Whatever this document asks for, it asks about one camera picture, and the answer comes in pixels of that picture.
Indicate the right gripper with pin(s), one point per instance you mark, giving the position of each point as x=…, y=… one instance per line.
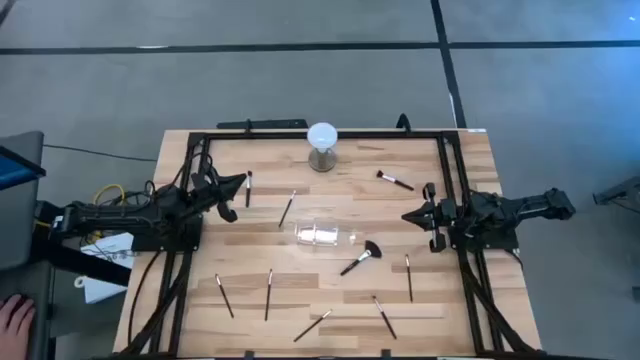
x=442, y=212

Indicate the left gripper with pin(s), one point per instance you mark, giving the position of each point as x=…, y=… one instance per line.
x=205, y=185

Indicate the small black makeup brush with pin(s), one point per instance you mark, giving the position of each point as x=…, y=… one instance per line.
x=248, y=195

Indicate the fan-head makeup brush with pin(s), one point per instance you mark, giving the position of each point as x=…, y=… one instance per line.
x=395, y=180

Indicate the fan brush silver ferrule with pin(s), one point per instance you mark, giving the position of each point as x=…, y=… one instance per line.
x=372, y=248

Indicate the thin black makeup brush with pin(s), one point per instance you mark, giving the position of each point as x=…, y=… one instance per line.
x=224, y=295
x=384, y=317
x=287, y=208
x=312, y=326
x=268, y=295
x=409, y=278

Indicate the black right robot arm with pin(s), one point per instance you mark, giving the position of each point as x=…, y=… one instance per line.
x=525, y=205

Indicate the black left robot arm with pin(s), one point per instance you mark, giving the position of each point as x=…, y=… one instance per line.
x=115, y=217

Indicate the black flat bar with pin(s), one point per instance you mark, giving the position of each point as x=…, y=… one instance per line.
x=270, y=124

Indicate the clear acrylic organizer box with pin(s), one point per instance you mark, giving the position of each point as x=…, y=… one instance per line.
x=320, y=234

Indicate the white bulb brass table lamp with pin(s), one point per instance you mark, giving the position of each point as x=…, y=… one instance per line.
x=322, y=136

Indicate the white paper sheet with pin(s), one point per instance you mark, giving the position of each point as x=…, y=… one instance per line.
x=117, y=245

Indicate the black table-edge clamp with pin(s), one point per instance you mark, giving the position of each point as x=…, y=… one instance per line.
x=385, y=355

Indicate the black support beam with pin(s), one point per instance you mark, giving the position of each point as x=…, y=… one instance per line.
x=90, y=262

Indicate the black metal stand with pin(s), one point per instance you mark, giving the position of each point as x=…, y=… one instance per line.
x=620, y=192

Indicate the computer monitor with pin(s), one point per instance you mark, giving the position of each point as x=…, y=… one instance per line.
x=15, y=172

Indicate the grey desk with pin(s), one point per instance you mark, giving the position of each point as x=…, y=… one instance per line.
x=17, y=230

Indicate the person's hand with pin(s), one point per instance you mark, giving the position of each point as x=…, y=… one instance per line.
x=15, y=322

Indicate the black aluminium table frame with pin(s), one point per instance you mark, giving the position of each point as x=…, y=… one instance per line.
x=350, y=135

